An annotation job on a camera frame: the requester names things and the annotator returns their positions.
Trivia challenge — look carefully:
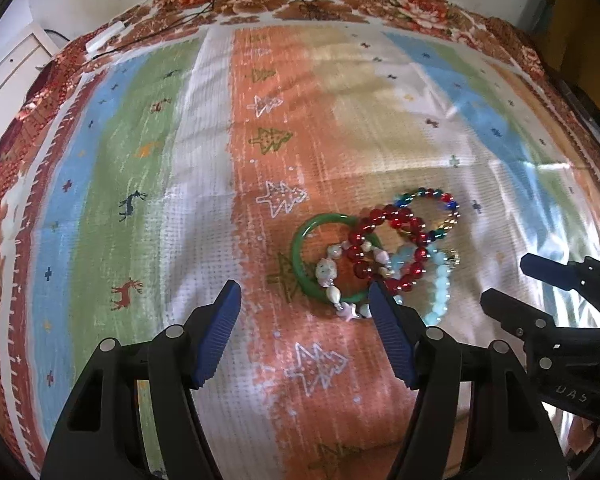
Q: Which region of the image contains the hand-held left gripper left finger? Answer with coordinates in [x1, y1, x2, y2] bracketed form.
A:
[40, 280, 243, 480]

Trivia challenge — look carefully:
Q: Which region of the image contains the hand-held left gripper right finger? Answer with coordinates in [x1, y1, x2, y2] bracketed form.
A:
[367, 280, 572, 480]

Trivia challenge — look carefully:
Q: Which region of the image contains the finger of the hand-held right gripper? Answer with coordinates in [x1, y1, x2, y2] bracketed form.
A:
[520, 253, 600, 322]
[479, 287, 561, 356]

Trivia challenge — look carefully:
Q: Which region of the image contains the light blue bead bracelet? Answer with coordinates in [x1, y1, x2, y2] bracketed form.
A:
[390, 242, 454, 326]

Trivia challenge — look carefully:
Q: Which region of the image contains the white shell star bracelet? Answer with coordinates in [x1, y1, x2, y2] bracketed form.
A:
[315, 240, 397, 321]

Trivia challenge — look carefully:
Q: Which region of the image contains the green jade bangle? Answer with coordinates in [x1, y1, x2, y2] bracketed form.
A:
[290, 213, 384, 302]

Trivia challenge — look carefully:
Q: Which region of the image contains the red bead bracelet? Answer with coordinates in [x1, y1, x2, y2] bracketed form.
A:
[347, 203, 431, 295]

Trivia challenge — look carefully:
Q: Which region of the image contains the multicolour bead bracelet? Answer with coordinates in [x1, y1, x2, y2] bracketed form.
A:
[392, 187, 462, 244]

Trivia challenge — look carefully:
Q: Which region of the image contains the striped printed blanket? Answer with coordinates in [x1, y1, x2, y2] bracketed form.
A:
[9, 24, 600, 480]

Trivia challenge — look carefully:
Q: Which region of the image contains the brown hanging cloth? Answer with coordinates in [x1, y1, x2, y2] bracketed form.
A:
[550, 0, 600, 113]

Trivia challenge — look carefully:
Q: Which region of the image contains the brown floral bedsheet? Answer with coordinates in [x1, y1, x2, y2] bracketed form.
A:
[0, 0, 600, 480]

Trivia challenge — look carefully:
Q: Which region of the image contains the white charger adapter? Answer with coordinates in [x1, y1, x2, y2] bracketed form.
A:
[84, 22, 132, 54]

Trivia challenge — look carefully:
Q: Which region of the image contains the white cabinet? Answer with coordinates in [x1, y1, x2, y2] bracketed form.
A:
[0, 24, 62, 122]

